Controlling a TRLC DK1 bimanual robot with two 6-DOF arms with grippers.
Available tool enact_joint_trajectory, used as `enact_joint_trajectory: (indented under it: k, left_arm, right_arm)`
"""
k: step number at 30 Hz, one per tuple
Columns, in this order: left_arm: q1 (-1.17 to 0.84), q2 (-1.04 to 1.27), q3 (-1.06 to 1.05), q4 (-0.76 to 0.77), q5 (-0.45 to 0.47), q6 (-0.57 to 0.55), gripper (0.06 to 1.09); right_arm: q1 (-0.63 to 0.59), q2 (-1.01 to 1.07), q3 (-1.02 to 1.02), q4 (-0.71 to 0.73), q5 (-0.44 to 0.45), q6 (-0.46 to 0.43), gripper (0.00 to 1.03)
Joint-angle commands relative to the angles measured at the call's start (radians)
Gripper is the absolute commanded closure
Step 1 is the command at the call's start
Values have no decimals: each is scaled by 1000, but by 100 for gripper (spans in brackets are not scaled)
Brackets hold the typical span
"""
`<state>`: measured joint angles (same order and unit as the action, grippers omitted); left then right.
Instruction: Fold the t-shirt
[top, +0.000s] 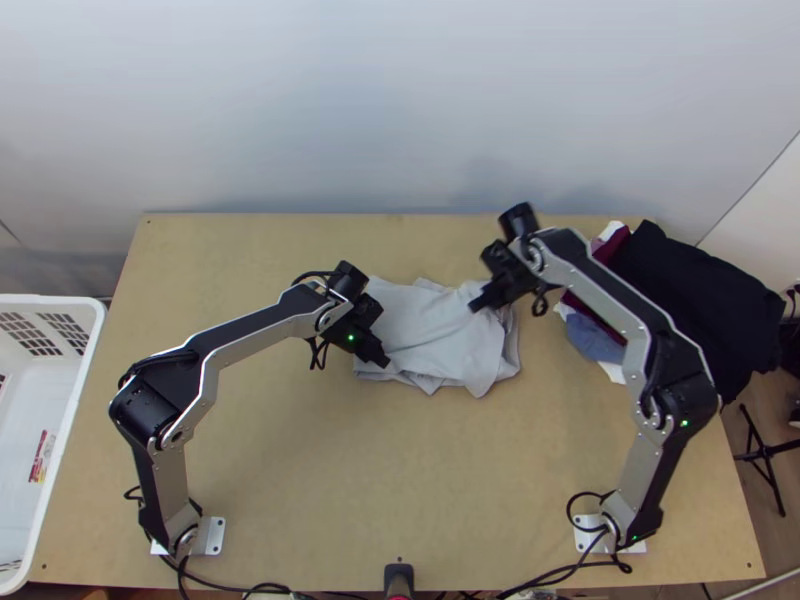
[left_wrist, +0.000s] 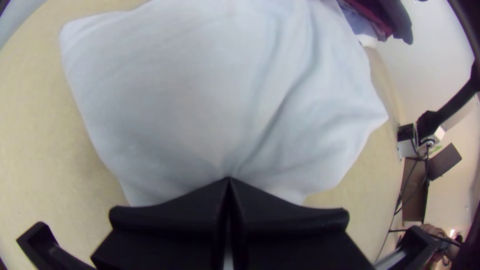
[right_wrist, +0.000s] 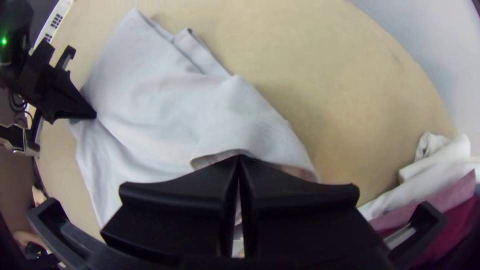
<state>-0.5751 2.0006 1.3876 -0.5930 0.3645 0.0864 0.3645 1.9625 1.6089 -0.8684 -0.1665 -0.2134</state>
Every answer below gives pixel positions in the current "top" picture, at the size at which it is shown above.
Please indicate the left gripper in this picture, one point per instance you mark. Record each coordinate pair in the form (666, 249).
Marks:
(364, 340)

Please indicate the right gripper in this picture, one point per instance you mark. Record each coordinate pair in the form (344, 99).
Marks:
(511, 284)

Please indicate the grey t-shirt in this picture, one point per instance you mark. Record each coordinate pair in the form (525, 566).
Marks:
(431, 337)

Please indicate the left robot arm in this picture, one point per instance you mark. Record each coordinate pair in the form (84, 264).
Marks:
(250, 325)

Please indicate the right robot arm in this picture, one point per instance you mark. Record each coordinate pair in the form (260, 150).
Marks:
(600, 294)

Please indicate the pile of folded clothes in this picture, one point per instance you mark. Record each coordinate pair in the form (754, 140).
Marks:
(700, 294)

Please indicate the black tripod stand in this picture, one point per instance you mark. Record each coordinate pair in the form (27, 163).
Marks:
(759, 451)

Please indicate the white laundry basket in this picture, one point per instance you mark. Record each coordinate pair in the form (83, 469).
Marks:
(25, 387)

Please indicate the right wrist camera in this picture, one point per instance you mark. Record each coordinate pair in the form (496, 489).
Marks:
(495, 255)

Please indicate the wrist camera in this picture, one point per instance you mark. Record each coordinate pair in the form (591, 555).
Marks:
(495, 255)
(370, 309)

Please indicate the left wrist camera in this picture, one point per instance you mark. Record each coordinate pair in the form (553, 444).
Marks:
(370, 309)

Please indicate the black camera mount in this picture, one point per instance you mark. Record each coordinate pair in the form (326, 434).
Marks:
(399, 581)

